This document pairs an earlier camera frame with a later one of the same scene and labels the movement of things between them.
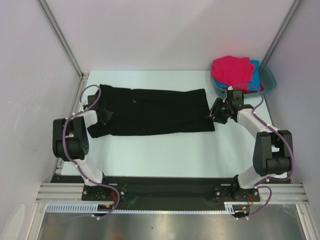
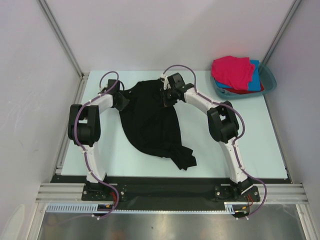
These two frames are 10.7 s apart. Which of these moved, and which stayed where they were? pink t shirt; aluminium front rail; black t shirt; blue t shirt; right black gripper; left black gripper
Moved: right black gripper; left black gripper; black t shirt
Stayed: blue t shirt; pink t shirt; aluminium front rail
